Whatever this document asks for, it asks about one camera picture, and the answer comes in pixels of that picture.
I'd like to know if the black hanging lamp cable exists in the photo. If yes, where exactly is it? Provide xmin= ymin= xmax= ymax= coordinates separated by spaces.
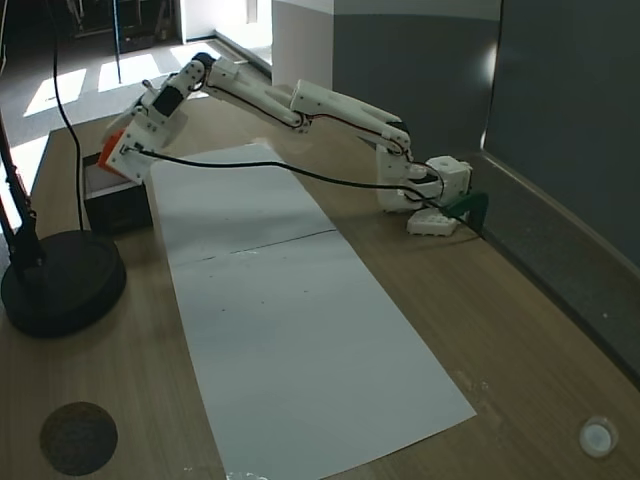
xmin=49 ymin=0 xmax=87 ymax=232

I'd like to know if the blue thin pole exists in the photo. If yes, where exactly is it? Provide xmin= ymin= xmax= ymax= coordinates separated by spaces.
xmin=112 ymin=0 xmax=124 ymax=85

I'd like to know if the dark brown open box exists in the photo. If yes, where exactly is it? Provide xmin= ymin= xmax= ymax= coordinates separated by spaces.
xmin=81 ymin=152 xmax=155 ymax=235

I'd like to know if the white round plastic cap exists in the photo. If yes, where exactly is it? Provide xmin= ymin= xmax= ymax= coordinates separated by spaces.
xmin=578 ymin=415 xmax=620 ymax=458

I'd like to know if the black background box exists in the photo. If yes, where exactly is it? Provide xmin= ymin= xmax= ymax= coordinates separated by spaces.
xmin=119 ymin=33 xmax=156 ymax=53

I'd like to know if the green table clamp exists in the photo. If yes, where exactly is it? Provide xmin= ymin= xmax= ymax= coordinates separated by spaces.
xmin=442 ymin=191 xmax=491 ymax=232

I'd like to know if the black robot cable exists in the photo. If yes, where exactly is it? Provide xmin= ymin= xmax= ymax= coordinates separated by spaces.
xmin=130 ymin=144 xmax=499 ymax=246

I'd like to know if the round brown cork coaster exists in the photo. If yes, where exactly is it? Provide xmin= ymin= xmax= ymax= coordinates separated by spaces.
xmin=39 ymin=401 xmax=120 ymax=477

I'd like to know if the black lamp stand round base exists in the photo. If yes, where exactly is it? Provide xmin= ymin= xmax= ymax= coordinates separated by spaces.
xmin=0 ymin=117 xmax=128 ymax=339

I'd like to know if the white paper sheet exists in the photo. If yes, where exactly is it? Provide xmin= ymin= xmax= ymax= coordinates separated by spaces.
xmin=167 ymin=230 xmax=478 ymax=476
xmin=148 ymin=143 xmax=338 ymax=263

